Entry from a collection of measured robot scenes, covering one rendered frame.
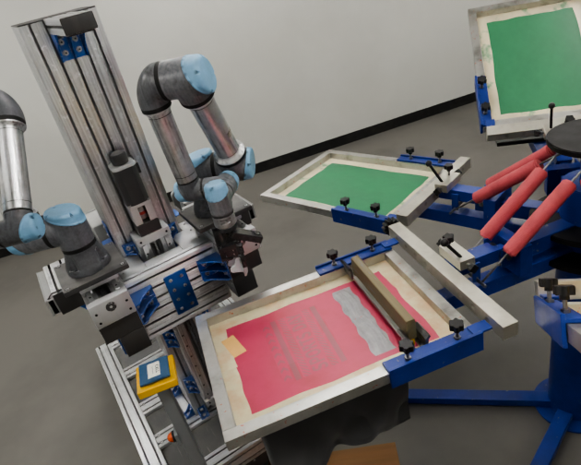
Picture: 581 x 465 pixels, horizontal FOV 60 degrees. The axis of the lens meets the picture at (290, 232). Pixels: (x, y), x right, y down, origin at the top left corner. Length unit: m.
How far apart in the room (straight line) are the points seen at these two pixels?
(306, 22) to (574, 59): 3.07
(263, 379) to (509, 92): 1.83
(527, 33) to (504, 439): 1.97
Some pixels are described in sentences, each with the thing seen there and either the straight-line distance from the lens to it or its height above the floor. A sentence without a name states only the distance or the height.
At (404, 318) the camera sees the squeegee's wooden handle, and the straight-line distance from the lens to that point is 1.54.
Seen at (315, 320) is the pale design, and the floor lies 0.96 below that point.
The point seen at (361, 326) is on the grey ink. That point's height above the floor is 0.96.
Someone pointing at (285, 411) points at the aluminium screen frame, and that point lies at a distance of 1.45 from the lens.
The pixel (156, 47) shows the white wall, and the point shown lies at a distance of 5.07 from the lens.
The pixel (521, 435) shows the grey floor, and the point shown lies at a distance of 2.61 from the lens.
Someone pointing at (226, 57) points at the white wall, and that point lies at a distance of 5.16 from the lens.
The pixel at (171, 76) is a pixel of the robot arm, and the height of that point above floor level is 1.82.
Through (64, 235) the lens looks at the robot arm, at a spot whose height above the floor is 1.42.
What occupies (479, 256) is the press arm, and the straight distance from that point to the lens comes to 1.80.
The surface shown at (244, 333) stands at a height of 0.96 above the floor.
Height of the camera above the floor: 2.08
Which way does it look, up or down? 30 degrees down
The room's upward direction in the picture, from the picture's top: 14 degrees counter-clockwise
